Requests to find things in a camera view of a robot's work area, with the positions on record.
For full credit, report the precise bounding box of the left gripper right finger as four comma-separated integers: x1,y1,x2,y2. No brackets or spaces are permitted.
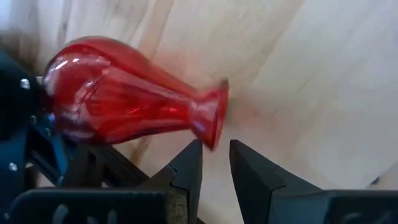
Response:
229,139,330,224

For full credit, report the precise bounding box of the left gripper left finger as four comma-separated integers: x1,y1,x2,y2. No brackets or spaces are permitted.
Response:
136,139,203,224

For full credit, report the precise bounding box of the black aluminium table frame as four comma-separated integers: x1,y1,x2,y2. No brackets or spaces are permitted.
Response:
0,49,150,224

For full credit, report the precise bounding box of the red flared glass vase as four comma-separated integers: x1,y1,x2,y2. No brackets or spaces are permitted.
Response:
42,35,230,152

